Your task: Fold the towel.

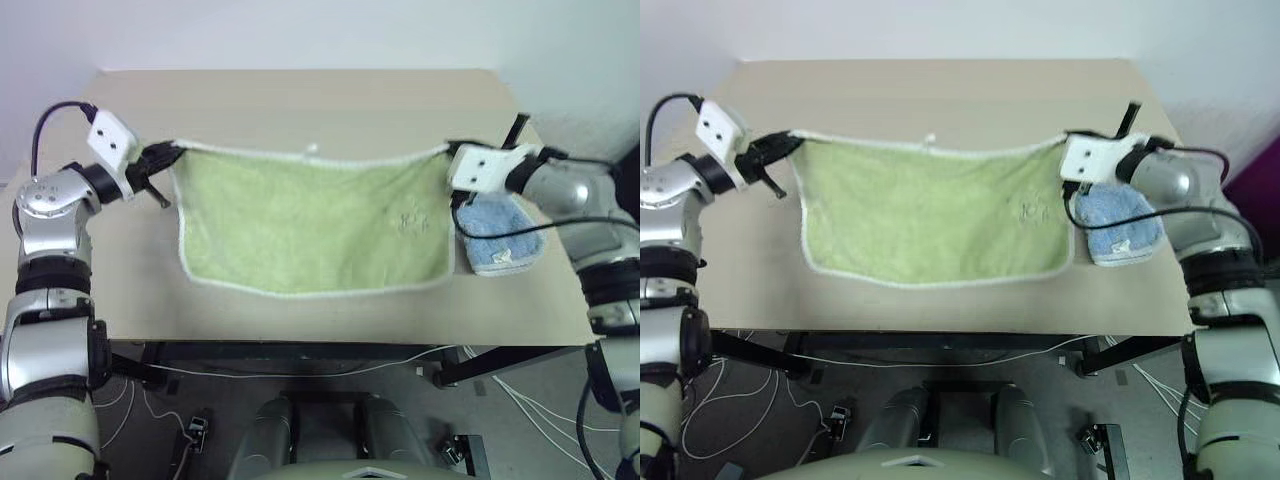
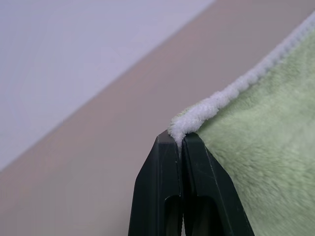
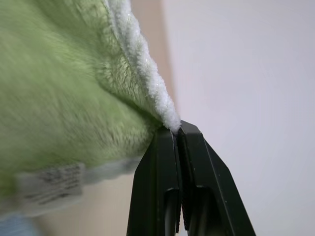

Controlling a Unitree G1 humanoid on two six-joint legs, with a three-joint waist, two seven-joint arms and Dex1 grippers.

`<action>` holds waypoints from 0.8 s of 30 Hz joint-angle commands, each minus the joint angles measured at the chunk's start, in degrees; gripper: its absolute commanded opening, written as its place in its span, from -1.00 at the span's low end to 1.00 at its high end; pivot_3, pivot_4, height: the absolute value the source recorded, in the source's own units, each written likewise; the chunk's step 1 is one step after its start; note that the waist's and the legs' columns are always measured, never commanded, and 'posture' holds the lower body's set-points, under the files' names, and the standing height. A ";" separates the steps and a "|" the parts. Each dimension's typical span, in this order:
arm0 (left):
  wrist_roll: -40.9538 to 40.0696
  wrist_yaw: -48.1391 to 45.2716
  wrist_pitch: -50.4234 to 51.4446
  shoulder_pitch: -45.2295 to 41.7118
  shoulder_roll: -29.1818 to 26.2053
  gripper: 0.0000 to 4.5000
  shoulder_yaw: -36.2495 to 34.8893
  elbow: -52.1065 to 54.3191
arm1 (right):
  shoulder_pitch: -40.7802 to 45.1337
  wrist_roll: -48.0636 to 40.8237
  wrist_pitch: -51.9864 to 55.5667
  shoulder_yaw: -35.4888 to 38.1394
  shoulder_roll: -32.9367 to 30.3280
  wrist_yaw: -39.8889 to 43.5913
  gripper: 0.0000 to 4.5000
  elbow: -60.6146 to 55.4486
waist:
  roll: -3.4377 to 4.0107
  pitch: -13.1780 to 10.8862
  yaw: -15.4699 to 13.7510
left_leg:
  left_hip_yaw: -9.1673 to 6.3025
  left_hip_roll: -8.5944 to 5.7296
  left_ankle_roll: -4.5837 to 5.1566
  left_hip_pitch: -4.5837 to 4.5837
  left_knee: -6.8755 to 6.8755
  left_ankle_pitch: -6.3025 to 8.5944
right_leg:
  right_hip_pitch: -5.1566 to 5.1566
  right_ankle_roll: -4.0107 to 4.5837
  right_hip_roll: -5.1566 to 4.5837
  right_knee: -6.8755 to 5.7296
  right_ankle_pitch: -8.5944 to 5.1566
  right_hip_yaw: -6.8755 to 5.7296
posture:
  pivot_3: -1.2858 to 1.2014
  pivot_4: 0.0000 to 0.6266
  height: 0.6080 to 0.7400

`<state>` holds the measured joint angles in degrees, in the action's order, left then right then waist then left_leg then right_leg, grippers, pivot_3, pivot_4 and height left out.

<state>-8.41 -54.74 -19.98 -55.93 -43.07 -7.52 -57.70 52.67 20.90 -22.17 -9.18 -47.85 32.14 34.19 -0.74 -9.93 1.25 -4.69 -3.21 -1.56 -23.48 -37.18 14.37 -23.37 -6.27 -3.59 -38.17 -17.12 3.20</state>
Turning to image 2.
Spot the green towel with white trim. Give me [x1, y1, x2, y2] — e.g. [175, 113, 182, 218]
[167, 10, 315, 236]

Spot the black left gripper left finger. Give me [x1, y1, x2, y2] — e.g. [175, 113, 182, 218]
[127, 130, 185, 236]

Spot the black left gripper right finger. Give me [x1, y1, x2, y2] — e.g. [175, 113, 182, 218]
[181, 133, 255, 236]

